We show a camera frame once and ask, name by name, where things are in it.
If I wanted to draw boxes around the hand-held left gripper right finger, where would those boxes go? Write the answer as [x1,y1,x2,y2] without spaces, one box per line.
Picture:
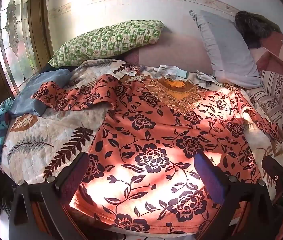
[194,152,283,240]

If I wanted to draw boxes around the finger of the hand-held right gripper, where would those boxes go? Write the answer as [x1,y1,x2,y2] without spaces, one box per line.
[261,155,283,188]

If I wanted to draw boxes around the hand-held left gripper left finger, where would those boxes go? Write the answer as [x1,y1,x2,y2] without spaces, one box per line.
[8,152,90,240]

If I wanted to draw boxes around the orange floral shirt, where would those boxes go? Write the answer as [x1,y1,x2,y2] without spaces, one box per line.
[32,74,282,234]

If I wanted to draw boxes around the leaf-print blanket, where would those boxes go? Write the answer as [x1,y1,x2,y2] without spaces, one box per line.
[0,59,283,240]

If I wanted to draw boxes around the striped floral bed sheet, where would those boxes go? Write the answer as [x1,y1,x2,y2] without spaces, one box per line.
[246,70,283,153]

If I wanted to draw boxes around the blue cloth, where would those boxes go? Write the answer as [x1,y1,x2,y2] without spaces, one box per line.
[9,69,72,117]

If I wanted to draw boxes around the grey crumpled cloth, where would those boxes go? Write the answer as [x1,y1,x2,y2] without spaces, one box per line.
[195,71,222,84]

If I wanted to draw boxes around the pale glove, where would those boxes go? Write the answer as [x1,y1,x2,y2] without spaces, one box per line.
[154,65,187,78]

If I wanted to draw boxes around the small blue white packet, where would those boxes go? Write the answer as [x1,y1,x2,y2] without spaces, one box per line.
[125,65,145,77]

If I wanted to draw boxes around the grey-blue pillow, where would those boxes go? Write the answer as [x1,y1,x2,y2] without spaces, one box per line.
[189,10,262,89]

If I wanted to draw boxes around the pink cushion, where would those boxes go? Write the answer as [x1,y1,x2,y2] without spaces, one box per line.
[124,27,214,74]

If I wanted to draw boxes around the green checkered pillow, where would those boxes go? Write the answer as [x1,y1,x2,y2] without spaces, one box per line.
[48,20,165,68]

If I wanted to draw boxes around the stained glass window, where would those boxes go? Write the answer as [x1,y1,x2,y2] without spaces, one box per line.
[0,0,52,98]

